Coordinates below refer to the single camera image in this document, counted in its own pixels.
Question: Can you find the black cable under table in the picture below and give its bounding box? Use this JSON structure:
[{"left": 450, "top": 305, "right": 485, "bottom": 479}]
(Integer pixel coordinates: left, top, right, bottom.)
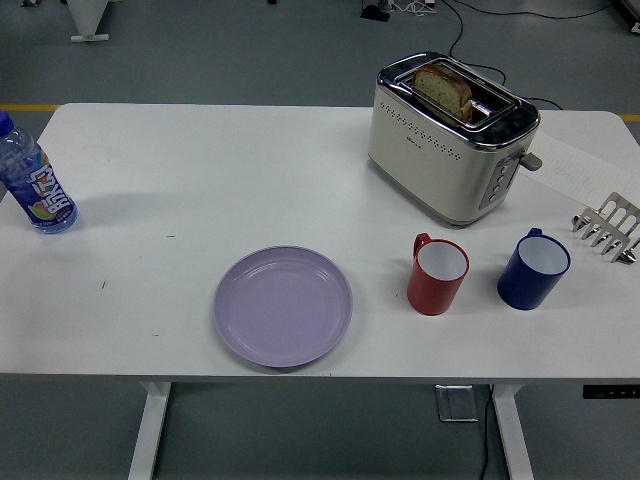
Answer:
[{"left": 478, "top": 383, "right": 497, "bottom": 480}]

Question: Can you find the white furniture frame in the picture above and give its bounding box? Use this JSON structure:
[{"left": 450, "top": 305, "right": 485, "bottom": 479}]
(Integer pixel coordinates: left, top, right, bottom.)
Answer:
[{"left": 617, "top": 0, "right": 640, "bottom": 34}]

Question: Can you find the purple plate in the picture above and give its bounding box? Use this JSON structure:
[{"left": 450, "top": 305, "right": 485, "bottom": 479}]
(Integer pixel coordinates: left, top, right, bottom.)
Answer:
[{"left": 213, "top": 244, "right": 354, "bottom": 370}]

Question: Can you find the cream and chrome toaster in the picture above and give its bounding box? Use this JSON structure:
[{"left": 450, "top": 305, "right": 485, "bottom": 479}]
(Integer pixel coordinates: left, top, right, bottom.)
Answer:
[{"left": 367, "top": 49, "right": 544, "bottom": 230}]

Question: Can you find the silver floor socket plate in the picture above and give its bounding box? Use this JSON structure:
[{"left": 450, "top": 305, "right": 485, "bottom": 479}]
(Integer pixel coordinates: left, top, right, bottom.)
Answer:
[{"left": 434, "top": 383, "right": 480, "bottom": 424}]

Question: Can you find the black desk control panel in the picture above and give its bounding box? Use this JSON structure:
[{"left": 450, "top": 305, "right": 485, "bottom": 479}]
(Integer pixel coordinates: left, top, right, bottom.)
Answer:
[{"left": 582, "top": 384, "right": 640, "bottom": 400}]

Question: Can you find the blue drink bottle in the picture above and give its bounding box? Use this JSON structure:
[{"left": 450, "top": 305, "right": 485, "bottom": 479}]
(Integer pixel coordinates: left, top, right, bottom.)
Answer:
[{"left": 0, "top": 109, "right": 80, "bottom": 235}]

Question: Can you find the red mug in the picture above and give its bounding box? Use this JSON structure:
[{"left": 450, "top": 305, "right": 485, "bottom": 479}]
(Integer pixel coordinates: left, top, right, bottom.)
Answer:
[{"left": 406, "top": 231, "right": 471, "bottom": 317}]

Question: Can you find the black toaster power cable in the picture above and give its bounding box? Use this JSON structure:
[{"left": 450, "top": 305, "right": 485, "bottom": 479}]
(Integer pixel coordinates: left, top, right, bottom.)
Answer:
[{"left": 442, "top": 0, "right": 565, "bottom": 112}]

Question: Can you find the blue mug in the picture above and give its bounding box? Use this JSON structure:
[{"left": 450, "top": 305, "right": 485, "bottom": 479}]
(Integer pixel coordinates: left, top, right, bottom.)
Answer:
[{"left": 496, "top": 227, "right": 572, "bottom": 311}]

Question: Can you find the white stand foot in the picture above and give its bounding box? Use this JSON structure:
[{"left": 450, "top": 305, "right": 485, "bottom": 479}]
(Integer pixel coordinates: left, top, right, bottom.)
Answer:
[{"left": 64, "top": 0, "right": 112, "bottom": 43}]

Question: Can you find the white cable bundle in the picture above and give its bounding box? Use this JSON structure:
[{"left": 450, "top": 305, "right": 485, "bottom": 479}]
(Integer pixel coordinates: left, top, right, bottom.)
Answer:
[{"left": 389, "top": 0, "right": 437, "bottom": 15}]

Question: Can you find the silver metal rack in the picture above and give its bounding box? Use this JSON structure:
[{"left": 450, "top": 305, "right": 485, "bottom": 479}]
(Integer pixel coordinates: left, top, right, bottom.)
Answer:
[{"left": 571, "top": 191, "right": 640, "bottom": 265}]

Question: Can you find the white paper sheet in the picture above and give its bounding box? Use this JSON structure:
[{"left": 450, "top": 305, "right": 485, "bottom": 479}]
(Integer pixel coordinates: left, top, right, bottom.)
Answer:
[{"left": 519, "top": 130, "right": 632, "bottom": 206}]

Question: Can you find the bread slice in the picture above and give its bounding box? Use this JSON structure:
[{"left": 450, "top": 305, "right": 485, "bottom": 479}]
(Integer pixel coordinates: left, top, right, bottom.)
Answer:
[{"left": 411, "top": 62, "right": 474, "bottom": 123}]

